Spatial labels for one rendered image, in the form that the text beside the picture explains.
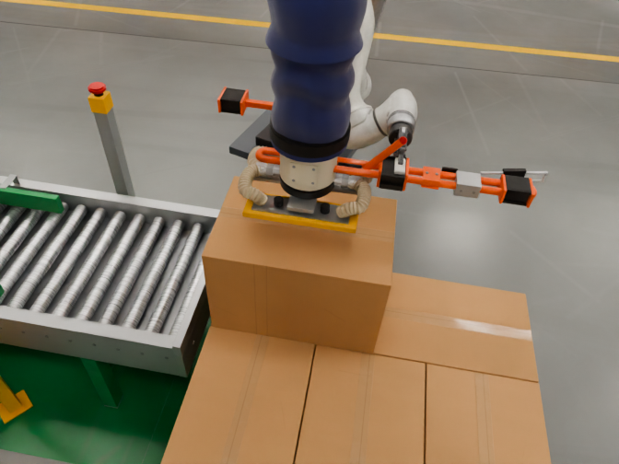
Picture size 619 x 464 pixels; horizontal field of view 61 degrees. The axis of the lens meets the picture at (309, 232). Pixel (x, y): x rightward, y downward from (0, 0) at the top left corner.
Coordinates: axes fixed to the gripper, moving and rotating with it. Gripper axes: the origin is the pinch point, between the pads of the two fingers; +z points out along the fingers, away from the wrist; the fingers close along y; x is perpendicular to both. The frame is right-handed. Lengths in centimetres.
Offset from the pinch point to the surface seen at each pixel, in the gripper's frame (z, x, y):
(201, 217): -32, 75, 65
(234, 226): 4, 50, 29
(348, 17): 8, 19, -47
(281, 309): 19, 31, 50
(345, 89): 5.4, 17.8, -27.8
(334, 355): 22, 10, 69
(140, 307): 15, 85, 69
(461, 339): 7, -36, 68
